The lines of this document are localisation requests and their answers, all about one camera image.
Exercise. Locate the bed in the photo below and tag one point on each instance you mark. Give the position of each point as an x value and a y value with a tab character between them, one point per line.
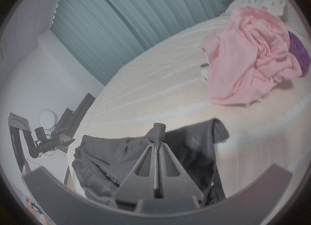
158	85

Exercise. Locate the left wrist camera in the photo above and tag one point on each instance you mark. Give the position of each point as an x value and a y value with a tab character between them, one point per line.
40	133

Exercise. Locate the pink garment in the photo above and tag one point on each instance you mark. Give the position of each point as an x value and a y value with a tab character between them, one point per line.
243	61

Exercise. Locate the round white mirror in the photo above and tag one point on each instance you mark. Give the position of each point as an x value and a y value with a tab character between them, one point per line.
47	119

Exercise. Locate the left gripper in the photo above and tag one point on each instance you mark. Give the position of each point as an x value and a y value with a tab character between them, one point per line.
54	141

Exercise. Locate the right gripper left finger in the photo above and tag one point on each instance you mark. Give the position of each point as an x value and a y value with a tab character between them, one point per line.
141	185

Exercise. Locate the purple garment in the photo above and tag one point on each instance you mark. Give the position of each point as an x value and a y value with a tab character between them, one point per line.
301	51

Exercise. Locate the cream printed garment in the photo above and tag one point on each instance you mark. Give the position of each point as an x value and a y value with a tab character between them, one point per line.
206	73

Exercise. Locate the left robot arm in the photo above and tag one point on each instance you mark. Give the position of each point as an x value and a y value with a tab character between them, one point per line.
31	146

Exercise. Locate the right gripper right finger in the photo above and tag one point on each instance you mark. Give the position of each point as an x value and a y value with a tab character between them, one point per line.
177	185

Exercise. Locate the blue-green curtain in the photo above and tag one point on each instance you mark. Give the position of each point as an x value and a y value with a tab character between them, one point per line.
158	5
85	37

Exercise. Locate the black T-shirt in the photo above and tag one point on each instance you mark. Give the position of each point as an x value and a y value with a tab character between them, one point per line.
102	151

